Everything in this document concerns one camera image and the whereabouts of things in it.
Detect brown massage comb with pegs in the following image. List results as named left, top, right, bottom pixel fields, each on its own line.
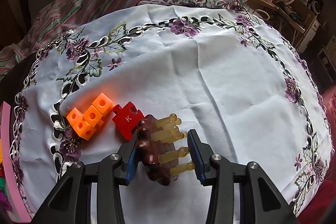
left=135, top=113, right=195, bottom=186

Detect magenta perforated ball cup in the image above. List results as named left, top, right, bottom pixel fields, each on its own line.
left=0, top=192, right=13, bottom=211

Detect orange linked cubes toy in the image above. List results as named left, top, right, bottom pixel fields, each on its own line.
left=66, top=93, right=114, bottom=140

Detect pink storage box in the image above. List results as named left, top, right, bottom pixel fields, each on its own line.
left=1, top=102, right=31, bottom=223

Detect dark red puzzle block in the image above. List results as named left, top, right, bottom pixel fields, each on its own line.
left=112, top=102, right=144, bottom=141

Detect white floral embroidered tablecloth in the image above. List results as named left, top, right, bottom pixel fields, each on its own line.
left=10, top=5, right=334, bottom=216

